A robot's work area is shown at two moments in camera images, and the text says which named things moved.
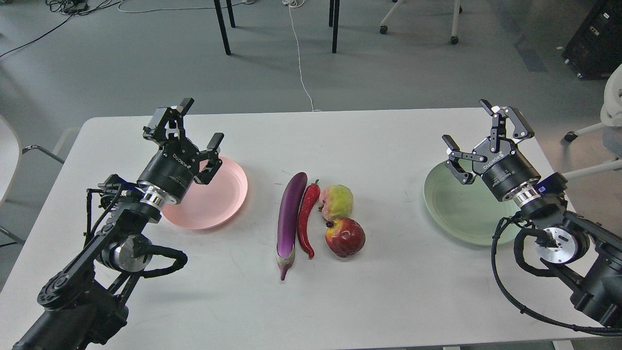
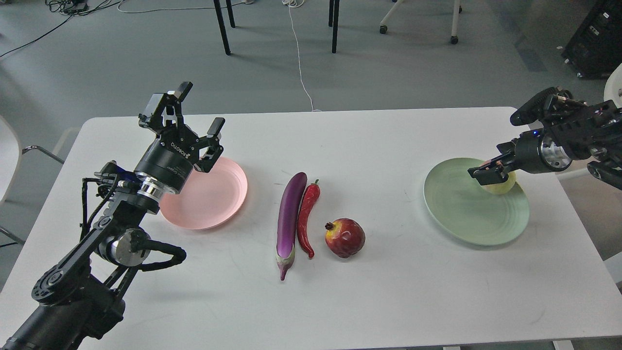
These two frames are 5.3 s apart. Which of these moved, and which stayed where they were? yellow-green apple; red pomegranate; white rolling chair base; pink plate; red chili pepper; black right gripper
Moved: yellow-green apple; black right gripper
Stayed: red chili pepper; red pomegranate; white rolling chair base; pink plate
